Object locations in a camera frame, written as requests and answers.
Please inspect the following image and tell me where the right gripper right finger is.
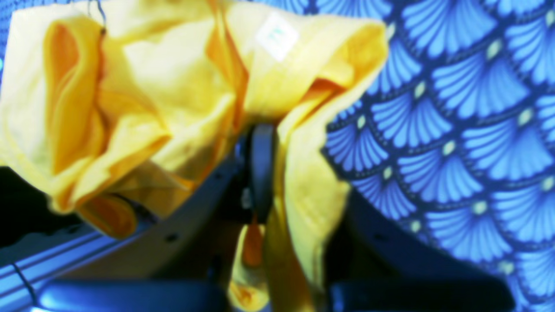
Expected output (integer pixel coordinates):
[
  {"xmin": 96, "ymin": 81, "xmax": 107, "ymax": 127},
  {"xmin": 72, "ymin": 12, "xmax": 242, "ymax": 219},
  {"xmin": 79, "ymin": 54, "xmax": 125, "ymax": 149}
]
[{"xmin": 325, "ymin": 192, "xmax": 516, "ymax": 312}]

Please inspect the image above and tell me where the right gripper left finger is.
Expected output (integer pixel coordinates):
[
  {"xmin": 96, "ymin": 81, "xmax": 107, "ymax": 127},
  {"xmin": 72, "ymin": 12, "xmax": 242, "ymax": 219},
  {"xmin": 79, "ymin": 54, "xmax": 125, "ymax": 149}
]
[{"xmin": 39, "ymin": 123, "xmax": 276, "ymax": 312}]

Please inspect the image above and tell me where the yellow T-shirt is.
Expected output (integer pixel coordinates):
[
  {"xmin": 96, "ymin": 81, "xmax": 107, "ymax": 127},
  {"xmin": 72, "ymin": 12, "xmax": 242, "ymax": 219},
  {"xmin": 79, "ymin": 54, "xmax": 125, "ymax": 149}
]
[{"xmin": 1, "ymin": 0, "xmax": 388, "ymax": 312}]

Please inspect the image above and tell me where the blue fan-patterned table cloth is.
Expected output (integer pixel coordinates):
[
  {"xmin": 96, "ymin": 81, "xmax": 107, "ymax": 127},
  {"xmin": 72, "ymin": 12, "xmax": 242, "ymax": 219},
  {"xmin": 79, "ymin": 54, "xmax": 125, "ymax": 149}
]
[{"xmin": 0, "ymin": 0, "xmax": 555, "ymax": 312}]

